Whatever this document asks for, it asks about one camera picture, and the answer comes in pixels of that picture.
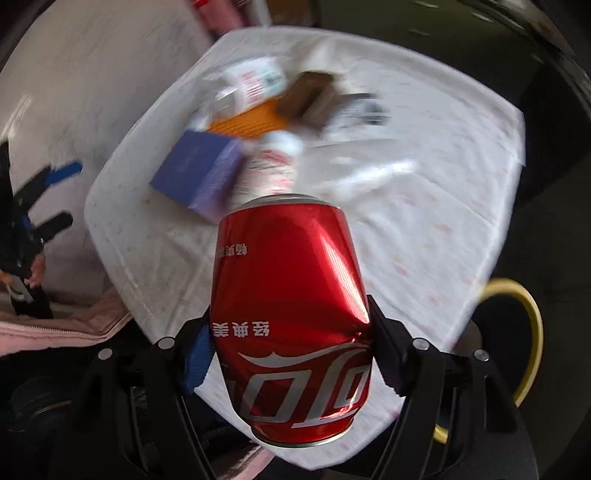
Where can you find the white tablecloth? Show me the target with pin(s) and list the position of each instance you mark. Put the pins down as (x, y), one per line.
(415, 230)

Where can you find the person's left hand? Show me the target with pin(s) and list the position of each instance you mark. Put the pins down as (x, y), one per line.
(38, 270)

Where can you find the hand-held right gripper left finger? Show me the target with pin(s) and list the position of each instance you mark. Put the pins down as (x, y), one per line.
(198, 360)

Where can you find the clear plastic bottle white label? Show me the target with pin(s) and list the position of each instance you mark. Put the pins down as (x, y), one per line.
(251, 83)

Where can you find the grey and white box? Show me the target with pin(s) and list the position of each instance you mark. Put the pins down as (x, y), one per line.
(358, 108)

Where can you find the black bag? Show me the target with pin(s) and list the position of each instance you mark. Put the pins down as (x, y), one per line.
(32, 415)

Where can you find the red soda can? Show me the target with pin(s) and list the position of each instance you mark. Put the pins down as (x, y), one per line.
(286, 286)

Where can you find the orange mesh pad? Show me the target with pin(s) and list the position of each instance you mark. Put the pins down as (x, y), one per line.
(251, 122)

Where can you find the purple cardboard box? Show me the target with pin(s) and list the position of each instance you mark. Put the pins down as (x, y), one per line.
(194, 170)

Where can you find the yellow-rimmed blue trash bin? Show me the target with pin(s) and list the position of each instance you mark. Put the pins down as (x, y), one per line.
(531, 314)

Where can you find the pink padded jacket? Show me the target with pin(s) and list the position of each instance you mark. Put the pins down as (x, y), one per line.
(55, 327)

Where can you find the brown cardboard box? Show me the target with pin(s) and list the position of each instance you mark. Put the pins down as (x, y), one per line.
(302, 94)

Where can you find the white plastic wrapper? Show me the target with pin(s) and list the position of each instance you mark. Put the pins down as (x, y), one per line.
(369, 177)

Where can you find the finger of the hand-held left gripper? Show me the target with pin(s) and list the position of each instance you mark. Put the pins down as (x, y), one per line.
(64, 170)
(55, 224)

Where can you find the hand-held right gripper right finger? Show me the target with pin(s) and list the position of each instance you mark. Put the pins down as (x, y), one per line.
(388, 350)

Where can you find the white bottle with red print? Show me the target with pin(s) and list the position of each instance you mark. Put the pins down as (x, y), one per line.
(270, 166)

